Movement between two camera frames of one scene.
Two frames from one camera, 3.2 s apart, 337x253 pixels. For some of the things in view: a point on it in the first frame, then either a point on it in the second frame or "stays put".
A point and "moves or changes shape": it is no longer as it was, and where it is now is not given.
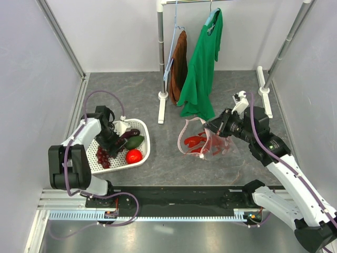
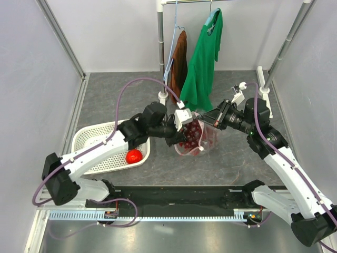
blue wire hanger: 169,64 stays put
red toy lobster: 211,144 -> 192,130
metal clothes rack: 307,7 stays put
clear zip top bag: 194,138 moves or changes shape
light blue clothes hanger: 211,11 stays put
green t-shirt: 197,100 stays put
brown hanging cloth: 179,67 stays put
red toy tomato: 133,156 stays put
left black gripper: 110,147 -> 177,136
